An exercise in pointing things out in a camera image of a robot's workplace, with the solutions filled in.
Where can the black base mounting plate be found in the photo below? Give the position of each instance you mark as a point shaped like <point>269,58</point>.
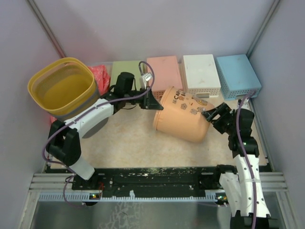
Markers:
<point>154,182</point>

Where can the white slotted cable duct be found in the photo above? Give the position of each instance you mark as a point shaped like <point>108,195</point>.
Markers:
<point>88,197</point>

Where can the red plastic bag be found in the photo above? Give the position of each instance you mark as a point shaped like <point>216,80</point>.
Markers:
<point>102,80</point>

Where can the green perforated plastic basket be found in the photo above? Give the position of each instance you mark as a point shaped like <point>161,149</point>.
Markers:
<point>124,69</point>

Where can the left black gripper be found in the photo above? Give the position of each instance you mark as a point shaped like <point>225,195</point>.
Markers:
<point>150,102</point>

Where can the white perforated plastic basket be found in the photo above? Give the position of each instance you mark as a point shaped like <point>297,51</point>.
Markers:
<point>200,76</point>

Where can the grey plastic bin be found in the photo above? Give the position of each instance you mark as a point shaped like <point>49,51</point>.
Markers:
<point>95,128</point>

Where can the blue perforated plastic basket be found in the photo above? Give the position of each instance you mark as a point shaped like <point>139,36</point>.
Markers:
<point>237,77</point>

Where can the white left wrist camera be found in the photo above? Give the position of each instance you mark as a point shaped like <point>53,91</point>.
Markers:
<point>144,79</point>

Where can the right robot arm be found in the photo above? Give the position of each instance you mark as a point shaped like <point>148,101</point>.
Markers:
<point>241,183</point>

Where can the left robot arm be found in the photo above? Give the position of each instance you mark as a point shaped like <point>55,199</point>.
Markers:
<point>64,137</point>

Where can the pink perforated plastic basket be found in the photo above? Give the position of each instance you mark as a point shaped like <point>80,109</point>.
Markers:
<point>167,74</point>

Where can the aluminium frame rail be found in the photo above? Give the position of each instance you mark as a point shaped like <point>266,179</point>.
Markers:
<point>48,182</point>

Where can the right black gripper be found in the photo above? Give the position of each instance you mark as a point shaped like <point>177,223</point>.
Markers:
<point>223,110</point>

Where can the orange plastic bin liner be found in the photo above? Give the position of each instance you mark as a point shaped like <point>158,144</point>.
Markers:
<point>182,116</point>

